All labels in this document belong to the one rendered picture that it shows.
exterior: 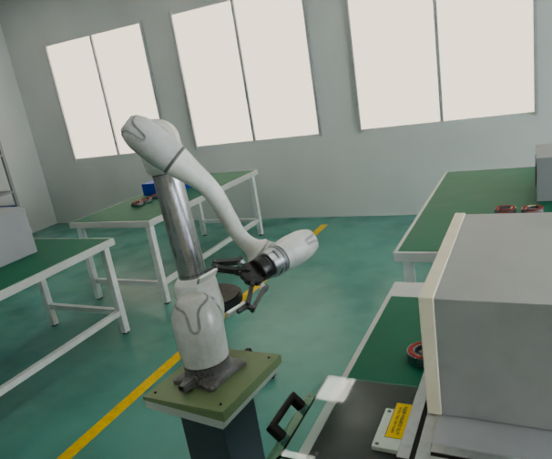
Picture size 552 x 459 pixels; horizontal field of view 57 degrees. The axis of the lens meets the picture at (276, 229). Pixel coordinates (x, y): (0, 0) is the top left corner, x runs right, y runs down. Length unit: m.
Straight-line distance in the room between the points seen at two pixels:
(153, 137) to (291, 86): 4.56
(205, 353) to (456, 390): 0.96
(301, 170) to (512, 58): 2.49
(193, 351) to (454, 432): 0.98
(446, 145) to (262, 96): 2.17
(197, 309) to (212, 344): 0.12
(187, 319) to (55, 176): 7.18
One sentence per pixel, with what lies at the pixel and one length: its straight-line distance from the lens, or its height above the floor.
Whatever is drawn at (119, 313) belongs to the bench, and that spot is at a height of 0.18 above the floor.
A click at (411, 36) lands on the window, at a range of 5.63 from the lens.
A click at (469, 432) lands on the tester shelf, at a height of 1.11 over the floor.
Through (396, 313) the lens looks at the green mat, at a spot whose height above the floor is 0.75.
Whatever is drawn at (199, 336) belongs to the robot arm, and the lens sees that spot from 1.63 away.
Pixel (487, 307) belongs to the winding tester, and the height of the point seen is 1.31.
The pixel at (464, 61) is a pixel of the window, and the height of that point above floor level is 1.55.
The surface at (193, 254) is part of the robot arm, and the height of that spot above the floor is 1.13.
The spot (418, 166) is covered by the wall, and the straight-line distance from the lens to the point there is 5.75.
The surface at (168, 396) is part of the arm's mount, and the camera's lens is 1.72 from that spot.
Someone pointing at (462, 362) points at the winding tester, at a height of 1.21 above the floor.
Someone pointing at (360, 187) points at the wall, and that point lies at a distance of 5.95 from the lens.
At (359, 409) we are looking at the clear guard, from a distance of 1.00.
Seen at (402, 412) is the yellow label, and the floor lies 1.07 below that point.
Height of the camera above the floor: 1.66
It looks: 16 degrees down
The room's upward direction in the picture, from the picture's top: 9 degrees counter-clockwise
